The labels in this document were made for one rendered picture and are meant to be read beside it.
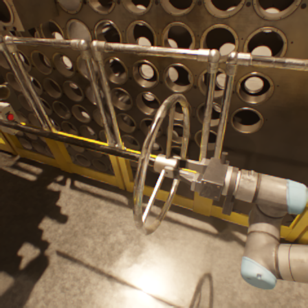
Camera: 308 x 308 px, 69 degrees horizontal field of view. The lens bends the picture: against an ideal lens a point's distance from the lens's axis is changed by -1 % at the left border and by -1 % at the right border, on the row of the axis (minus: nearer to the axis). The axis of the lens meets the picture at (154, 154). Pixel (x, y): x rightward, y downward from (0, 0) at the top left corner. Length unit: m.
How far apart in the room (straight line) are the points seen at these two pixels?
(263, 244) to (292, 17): 1.32
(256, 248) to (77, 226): 1.22
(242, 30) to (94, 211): 1.50
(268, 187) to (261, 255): 0.15
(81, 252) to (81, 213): 0.26
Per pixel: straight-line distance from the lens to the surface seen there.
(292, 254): 0.58
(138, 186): 0.46
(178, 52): 0.89
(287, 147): 2.12
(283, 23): 1.66
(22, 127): 0.92
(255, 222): 0.65
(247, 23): 1.66
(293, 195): 0.59
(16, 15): 2.01
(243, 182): 0.58
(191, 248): 1.44
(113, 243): 1.49
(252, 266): 0.59
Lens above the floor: 1.33
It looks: 45 degrees down
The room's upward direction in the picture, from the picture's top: 6 degrees counter-clockwise
